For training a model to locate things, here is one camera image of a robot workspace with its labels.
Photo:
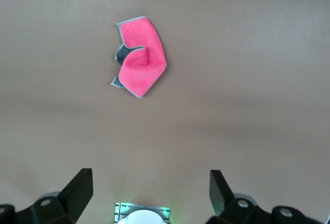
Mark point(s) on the metal base plate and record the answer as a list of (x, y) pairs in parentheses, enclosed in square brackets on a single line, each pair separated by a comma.
[(120, 208)]

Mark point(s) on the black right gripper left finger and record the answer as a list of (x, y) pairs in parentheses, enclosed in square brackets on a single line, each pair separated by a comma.
[(74, 195)]

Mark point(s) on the pink towel with grey edge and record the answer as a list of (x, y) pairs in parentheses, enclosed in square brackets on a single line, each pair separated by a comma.
[(144, 74)]

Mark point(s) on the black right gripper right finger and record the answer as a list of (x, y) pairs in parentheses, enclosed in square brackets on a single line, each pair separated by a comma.
[(221, 198)]

